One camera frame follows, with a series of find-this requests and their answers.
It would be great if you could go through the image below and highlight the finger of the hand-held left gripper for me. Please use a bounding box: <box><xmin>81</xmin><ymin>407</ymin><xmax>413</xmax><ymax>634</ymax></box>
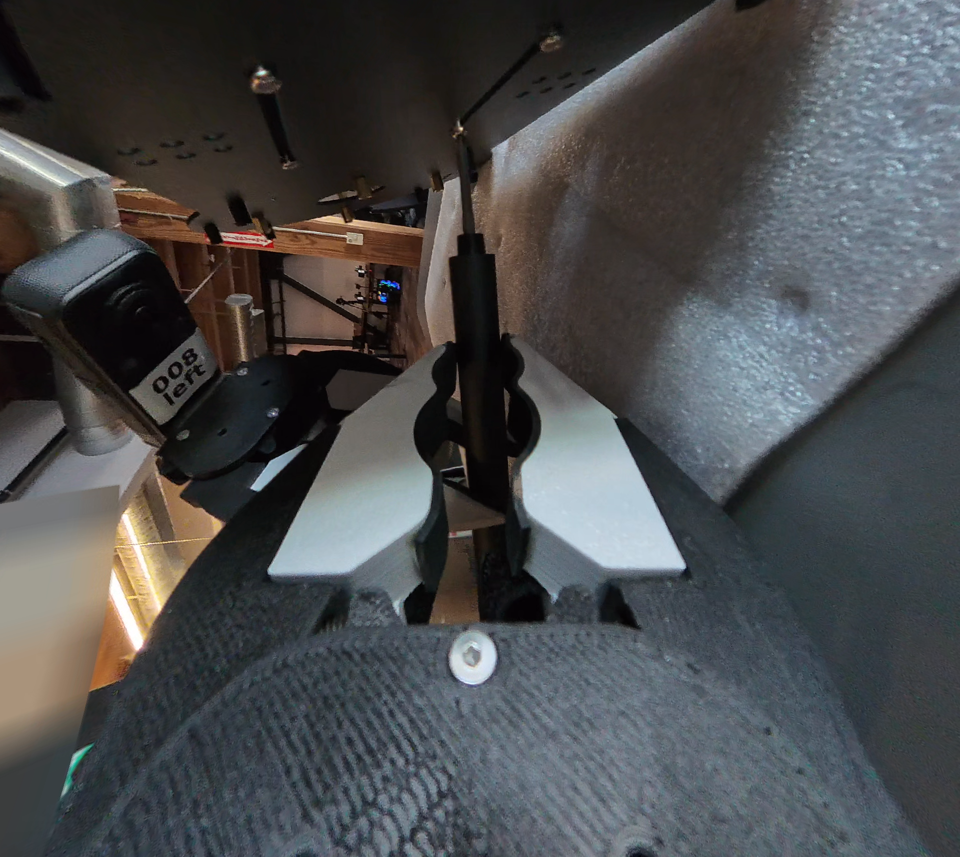
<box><xmin>249</xmin><ymin>440</ymin><xmax>315</xmax><ymax>496</ymax></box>
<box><xmin>298</xmin><ymin>348</ymin><xmax>404</xmax><ymax>417</ymax></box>

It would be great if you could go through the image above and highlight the dark grey desk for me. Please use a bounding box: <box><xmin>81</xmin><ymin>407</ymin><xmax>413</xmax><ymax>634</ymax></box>
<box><xmin>727</xmin><ymin>317</ymin><xmax>960</xmax><ymax>857</ymax></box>

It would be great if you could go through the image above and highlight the blue toy robot arm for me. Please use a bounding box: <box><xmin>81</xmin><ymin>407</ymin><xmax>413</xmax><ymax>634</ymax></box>
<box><xmin>0</xmin><ymin>0</ymin><xmax>871</xmax><ymax>247</ymax></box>

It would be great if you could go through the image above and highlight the black pen-shaped screwdriver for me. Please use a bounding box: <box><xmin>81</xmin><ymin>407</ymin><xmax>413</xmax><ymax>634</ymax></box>
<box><xmin>448</xmin><ymin>125</ymin><xmax>526</xmax><ymax>622</ymax></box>

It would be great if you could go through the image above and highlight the white foam sheet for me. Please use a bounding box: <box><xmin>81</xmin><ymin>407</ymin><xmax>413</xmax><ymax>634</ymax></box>
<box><xmin>416</xmin><ymin>0</ymin><xmax>960</xmax><ymax>506</ymax></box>

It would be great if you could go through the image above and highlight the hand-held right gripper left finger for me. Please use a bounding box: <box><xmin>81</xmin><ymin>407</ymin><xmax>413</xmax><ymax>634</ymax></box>
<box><xmin>267</xmin><ymin>339</ymin><xmax>460</xmax><ymax>607</ymax></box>

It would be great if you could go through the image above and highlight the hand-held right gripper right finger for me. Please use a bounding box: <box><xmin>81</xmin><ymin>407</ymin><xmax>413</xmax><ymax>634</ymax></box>
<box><xmin>501</xmin><ymin>333</ymin><xmax>689</xmax><ymax>597</ymax></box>

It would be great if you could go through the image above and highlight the silver air duct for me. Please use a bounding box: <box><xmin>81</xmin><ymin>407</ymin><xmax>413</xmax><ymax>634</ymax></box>
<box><xmin>0</xmin><ymin>128</ymin><xmax>132</xmax><ymax>459</ymax></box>

